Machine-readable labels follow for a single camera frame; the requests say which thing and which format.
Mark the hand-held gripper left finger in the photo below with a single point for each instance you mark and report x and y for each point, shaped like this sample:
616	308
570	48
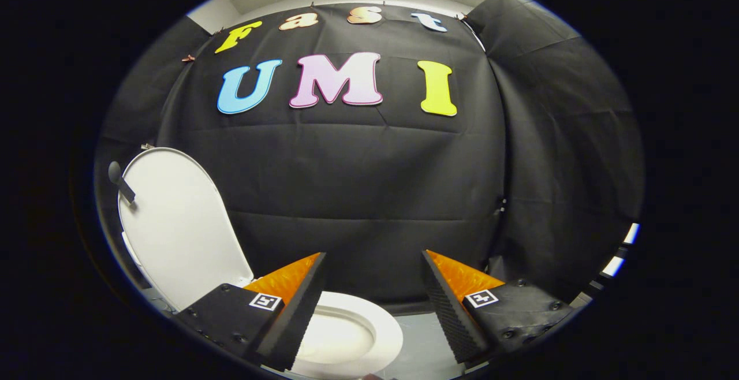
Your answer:
297	316

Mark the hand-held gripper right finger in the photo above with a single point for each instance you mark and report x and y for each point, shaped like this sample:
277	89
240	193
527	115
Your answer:
453	319

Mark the white toilet lid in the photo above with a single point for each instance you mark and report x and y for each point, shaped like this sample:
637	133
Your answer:
173	224

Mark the white toilet body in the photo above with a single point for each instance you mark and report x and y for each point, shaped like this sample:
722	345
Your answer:
335	339

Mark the white toilet seat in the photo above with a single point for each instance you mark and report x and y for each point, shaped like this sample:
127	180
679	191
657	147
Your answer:
387	334

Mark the black backdrop cloth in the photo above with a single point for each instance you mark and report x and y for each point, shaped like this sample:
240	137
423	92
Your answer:
358	183

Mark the white slatted panel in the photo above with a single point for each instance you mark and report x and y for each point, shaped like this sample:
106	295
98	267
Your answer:
620	250

